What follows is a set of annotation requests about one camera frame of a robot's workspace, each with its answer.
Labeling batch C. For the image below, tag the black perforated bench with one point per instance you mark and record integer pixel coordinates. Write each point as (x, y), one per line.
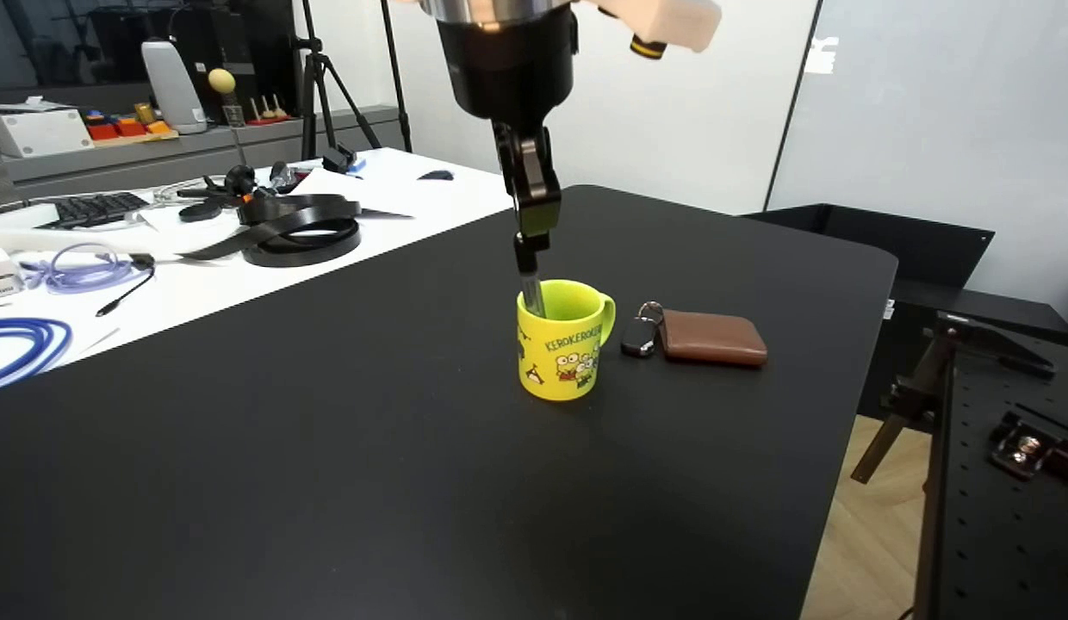
(993, 537)

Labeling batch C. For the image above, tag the black computer mouse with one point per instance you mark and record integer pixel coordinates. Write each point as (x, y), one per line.
(438, 173)

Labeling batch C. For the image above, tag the yellow-green cartoon mug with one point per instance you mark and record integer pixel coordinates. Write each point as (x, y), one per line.
(558, 358)

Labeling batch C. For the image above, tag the white table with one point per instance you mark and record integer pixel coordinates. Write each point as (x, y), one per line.
(212, 286)

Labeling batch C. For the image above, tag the small black tabletop tripod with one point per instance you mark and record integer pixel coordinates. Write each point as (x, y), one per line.
(237, 184)

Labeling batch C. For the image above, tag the black keyboard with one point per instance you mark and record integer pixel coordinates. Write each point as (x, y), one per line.
(99, 208)

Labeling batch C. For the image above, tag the white plastic device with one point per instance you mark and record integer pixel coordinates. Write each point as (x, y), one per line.
(2, 277)

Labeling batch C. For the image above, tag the brown leather key pouch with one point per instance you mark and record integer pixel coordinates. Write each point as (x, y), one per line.
(711, 339)

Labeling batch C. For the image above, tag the black pipe frame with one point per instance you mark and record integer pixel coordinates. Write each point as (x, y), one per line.
(396, 79)

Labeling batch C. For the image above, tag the black camera tripod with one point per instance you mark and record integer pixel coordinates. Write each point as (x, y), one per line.
(316, 70)

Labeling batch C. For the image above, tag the grey partition counter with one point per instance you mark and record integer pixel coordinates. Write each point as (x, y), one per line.
(212, 148)

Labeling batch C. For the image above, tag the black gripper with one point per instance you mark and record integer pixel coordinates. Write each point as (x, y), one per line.
(504, 70)

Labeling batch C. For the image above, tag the dark framed window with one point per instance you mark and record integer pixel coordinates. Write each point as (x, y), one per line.
(73, 37)

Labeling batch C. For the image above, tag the small white box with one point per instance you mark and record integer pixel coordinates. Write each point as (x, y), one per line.
(37, 133)

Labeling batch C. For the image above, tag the black marker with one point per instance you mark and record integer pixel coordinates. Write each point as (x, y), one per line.
(535, 297)

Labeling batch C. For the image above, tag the metal clamp latch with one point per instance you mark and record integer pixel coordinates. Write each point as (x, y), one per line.
(1034, 449)

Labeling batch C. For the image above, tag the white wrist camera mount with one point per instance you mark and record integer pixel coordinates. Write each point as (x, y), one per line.
(675, 23)

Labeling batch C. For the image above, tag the yellow ball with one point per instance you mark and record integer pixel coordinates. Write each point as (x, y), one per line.
(221, 79)

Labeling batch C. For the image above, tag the red orange small parts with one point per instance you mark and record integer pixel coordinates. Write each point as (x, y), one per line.
(125, 126)

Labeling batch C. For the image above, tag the black car key fob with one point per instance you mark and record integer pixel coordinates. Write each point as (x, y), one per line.
(639, 343)

